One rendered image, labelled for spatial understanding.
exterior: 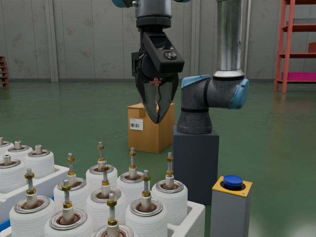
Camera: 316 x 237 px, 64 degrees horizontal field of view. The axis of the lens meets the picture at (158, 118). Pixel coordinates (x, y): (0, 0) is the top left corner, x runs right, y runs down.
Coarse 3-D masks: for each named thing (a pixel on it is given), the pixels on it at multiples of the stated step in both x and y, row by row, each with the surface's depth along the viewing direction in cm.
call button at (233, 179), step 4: (228, 176) 55; (232, 176) 55; (236, 176) 55; (224, 180) 54; (228, 180) 53; (232, 180) 53; (236, 180) 53; (240, 180) 53; (228, 184) 53; (232, 184) 53; (236, 184) 52; (240, 184) 53
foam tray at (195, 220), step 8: (192, 208) 70; (200, 208) 70; (192, 216) 66; (200, 216) 69; (168, 224) 63; (184, 224) 63; (192, 224) 63; (200, 224) 69; (0, 232) 60; (8, 232) 60; (168, 232) 62; (176, 232) 60; (184, 232) 60; (192, 232) 64; (200, 232) 70
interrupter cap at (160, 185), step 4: (164, 180) 71; (176, 180) 71; (156, 184) 68; (160, 184) 68; (164, 184) 69; (176, 184) 68; (180, 184) 68; (156, 188) 66; (160, 188) 66; (164, 188) 66; (172, 188) 67; (176, 188) 66; (180, 188) 66; (164, 192) 64; (168, 192) 64; (172, 192) 64; (176, 192) 64
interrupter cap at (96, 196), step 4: (100, 188) 66; (112, 188) 66; (116, 188) 66; (92, 192) 64; (96, 192) 64; (100, 192) 64; (116, 192) 64; (120, 192) 64; (92, 196) 62; (96, 196) 62; (100, 196) 63; (116, 196) 62; (120, 196) 62; (92, 200) 61; (96, 200) 60; (100, 200) 60; (104, 200) 60
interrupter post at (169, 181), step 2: (166, 176) 67; (172, 176) 67; (166, 178) 66; (168, 178) 66; (170, 178) 66; (172, 178) 66; (166, 180) 67; (168, 180) 66; (170, 180) 66; (172, 180) 66; (166, 182) 67; (168, 182) 66; (170, 182) 66; (172, 182) 67; (166, 184) 67; (168, 184) 66; (170, 184) 66; (172, 184) 67; (166, 186) 67; (168, 186) 67; (170, 186) 67; (172, 186) 67; (168, 188) 67; (170, 188) 67
